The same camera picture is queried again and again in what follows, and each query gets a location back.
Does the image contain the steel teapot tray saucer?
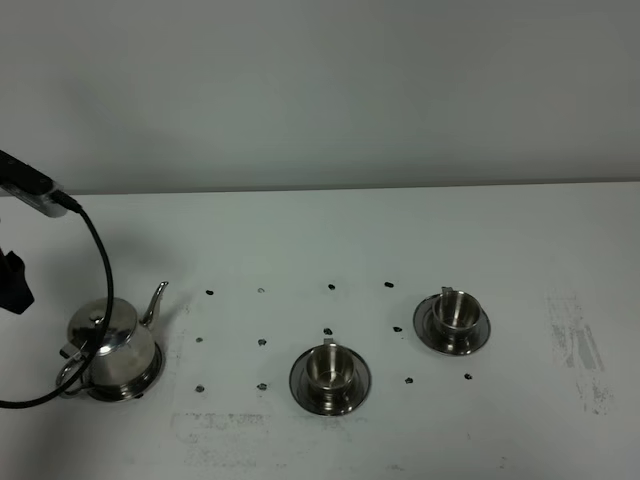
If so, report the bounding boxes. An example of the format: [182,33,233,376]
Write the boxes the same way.
[84,343,164,403]

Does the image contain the near stainless steel teacup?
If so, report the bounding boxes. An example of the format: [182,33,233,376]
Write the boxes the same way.
[305,338,355,393]

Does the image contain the near stainless steel saucer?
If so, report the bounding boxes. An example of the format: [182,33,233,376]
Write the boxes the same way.
[289,347,372,417]

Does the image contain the stainless steel teacup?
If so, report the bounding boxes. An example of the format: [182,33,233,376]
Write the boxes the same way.
[432,287,482,336]
[305,338,355,393]

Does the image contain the stainless steel saucer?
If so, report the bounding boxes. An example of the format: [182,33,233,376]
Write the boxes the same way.
[289,347,372,417]
[413,292,491,356]

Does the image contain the stainless steel teapot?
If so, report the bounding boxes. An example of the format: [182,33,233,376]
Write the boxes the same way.
[56,281,168,398]

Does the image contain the far stainless steel saucer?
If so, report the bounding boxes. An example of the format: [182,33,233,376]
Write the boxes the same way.
[413,292,491,356]

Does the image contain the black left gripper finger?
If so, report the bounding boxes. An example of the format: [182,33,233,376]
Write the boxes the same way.
[0,251,34,314]

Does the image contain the black left camera cable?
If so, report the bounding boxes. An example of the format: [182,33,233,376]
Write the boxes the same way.
[0,191,115,410]

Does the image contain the far stainless steel teacup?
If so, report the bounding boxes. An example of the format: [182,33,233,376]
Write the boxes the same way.
[432,287,482,336]

